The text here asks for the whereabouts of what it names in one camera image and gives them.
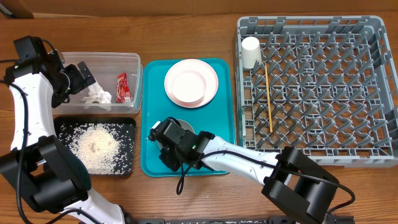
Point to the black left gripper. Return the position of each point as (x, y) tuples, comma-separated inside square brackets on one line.
[(79, 81)]

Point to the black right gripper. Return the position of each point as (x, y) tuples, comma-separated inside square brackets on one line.
[(165, 154)]

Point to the white napkin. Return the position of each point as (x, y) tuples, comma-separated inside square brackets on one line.
[(96, 94)]

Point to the white bowl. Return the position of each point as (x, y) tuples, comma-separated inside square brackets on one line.
[(185, 125)]

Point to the red snack wrapper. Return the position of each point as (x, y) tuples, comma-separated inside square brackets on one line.
[(123, 94)]

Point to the wooden chopstick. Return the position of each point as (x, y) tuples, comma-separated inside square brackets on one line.
[(268, 90)]

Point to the white paper cup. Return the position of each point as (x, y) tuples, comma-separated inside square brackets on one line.
[(251, 52)]

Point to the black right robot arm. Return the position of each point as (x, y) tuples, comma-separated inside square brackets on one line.
[(294, 183)]

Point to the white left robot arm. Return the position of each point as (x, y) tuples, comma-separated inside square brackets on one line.
[(45, 174)]

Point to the clear plastic waste bin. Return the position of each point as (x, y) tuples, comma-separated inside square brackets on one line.
[(105, 67)]

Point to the teal plastic tray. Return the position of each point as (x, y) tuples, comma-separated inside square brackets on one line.
[(216, 117)]

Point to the white pink-rimmed plate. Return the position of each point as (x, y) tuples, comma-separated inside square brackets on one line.
[(191, 83)]

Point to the black plastic tray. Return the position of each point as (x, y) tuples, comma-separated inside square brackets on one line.
[(127, 121)]

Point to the pile of white rice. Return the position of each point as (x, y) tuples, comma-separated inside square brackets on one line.
[(93, 149)]

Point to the grey plastic dish rack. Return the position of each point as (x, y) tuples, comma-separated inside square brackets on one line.
[(333, 89)]

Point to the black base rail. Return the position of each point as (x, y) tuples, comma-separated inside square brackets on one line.
[(330, 219)]

